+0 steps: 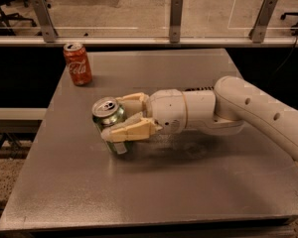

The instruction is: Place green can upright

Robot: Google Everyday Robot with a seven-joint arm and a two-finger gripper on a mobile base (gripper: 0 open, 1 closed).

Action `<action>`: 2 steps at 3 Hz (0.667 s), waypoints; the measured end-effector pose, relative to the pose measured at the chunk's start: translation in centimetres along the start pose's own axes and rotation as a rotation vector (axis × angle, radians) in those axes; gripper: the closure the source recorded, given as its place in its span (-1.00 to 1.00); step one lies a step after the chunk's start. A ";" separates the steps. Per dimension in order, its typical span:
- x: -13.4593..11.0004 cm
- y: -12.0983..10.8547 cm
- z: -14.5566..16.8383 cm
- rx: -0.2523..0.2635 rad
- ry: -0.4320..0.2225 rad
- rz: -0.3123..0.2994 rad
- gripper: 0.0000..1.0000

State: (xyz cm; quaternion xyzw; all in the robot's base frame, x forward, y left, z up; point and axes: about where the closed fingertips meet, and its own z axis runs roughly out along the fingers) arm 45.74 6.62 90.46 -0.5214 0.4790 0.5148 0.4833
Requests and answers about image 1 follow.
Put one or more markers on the red Coca-Cola can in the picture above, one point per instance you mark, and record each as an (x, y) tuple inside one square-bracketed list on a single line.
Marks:
[(77, 63)]

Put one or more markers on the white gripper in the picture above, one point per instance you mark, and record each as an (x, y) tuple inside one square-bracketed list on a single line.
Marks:
[(167, 109)]

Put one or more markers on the metal rail bracket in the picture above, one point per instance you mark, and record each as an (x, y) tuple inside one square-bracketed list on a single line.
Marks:
[(47, 28), (258, 31), (175, 21)]

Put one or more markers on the right metal rail bracket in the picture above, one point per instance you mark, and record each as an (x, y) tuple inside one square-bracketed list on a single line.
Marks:
[(258, 31)]

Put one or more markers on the middle metal rail bracket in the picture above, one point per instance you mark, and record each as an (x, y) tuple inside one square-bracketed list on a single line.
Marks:
[(175, 21)]

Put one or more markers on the green soda can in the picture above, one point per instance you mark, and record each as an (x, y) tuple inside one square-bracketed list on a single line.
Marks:
[(107, 112)]

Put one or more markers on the black snack bar wrapper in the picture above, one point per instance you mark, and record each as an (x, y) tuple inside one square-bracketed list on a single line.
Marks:
[(211, 88)]

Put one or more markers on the left metal rail bracket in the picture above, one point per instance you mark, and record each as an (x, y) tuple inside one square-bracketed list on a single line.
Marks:
[(47, 28)]

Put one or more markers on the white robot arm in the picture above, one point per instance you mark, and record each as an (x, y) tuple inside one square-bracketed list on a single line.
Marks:
[(221, 110)]

